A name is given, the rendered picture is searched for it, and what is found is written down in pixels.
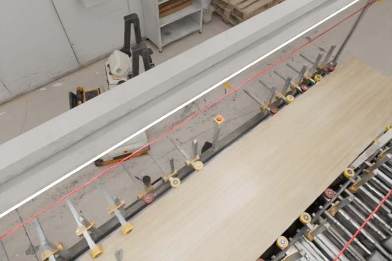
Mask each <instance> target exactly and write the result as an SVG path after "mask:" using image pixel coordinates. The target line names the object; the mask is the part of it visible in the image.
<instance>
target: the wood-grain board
mask: <svg viewBox="0 0 392 261"><path fill-rule="evenodd" d="M391 122H392V79H390V78H389V77H387V76H385V75H384V74H382V73H380V72H379V71H377V70H375V69H374V68H372V67H371V66H369V65H367V64H366V63H364V62H362V61H361V60H359V59H357V58H356V57H354V56H353V57H351V58H350V59H348V60H347V61H346V62H344V63H343V64H342V65H340V66H339V67H338V68H337V69H335V70H334V71H332V72H331V73H330V74H328V75H327V76H326V77H324V78H323V79H321V80H320V81H319V82H318V83H316V84H315V85H314V86H312V87H311V88H309V89H308V90H307V91H305V92H304V93H303V94H301V95H300V96H299V97H298V98H296V99H295V100H293V101H292V102H291V103H289V104H288V105H287V106H286V107H284V108H283V109H281V110H280V111H279V112H277V113H276V114H275V115H273V116H272V117H271V118H270V119H268V120H266V121H265V122H264V123H263V124H261V125H260V126H259V127H257V128H256V129H255V130H253V131H252V132H250V133H249V134H248V135H247V136H245V137H244V138H242V139H241V140H240V141H238V142H237V143H236V144H234V145H233V146H232V147H231V148H229V149H228V150H226V151H225V152H224V153H222V154H221V155H220V156H218V157H217V158H216V159H214V160H213V161H211V162H210V163H209V164H208V165H206V166H205V167H204V168H202V169H201V170H199V171H198V172H197V173H196V174H194V175H193V176H192V177H190V178H189V179H188V180H186V181H185V182H183V183H182V184H181V185H179V186H178V187H177V188H176V189H174V190H173V191H171V192H170V193H169V194H167V195H166V196H165V197H163V198H162V199H160V200H159V201H158V202H157V203H155V204H154V205H153V206H151V207H150V208H148V209H147V210H146V211H144V212H143V213H142V214H140V215H139V216H138V217H137V218H135V219H134V220H132V221H131V222H130V223H131V224H132V226H133V228H134V229H133V231H132V232H130V233H129V234H128V235H124V234H123V232H122V230H119V231H118V232H116V233H115V234H114V235H112V236H111V237H110V238H109V239H107V240H106V241H104V242H103V243H102V244H100V247H101V248H102V250H103V253H102V254H101V255H100V256H99V257H98V258H96V259H92V257H91V255H90V253H88V254H87V255H86V256H84V257H83V258H82V259H80V260H79V261H117V260H116V258H115V257H114V252H115V250H119V249H120V248H121V249H123V250H124V252H123V254H122V255H123V258H122V261H256V260H257V259H258V258H259V257H260V256H261V255H262V254H263V253H264V252H265V251H266V250H267V249H268V248H269V247H270V246H271V245H272V244H273V243H274V242H275V241H276V240H277V239H278V238H279V236H280V235H281V234H282V233H283V232H284V231H285V230H286V229H287V228H288V227H289V226H290V225H291V224H292V223H293V222H294V221H295V220H296V219H297V218H298V217H299V216H300V215H301V214H302V213H303V212H304V211H305V210H306V209H307V208H308V207H309V206H310V205H311V204H312V203H313V202H314V201H315V200H316V199H317V198H318V197H319V196H320V195H321V194H322V193H323V192H324V191H325V189H326V188H327V187H328V186H329V185H330V184H331V183H332V182H333V181H334V180H335V179H336V178H337V177H338V176H339V175H340V174H341V173H342V172H343V171H344V170H345V169H346V168H347V167H348V166H349V165H350V163H351V162H353V161H354V159H356V158H357V156H358V155H360V154H361V152H363V151H364V149H365V148H367V147H368V145H370V144H371V142H372V141H373V140H374V139H375V138H376V137H377V136H378V135H379V134H380V133H381V132H382V131H383V130H384V129H385V128H386V127H387V126H388V125H389V124H390V123H391Z"/></svg>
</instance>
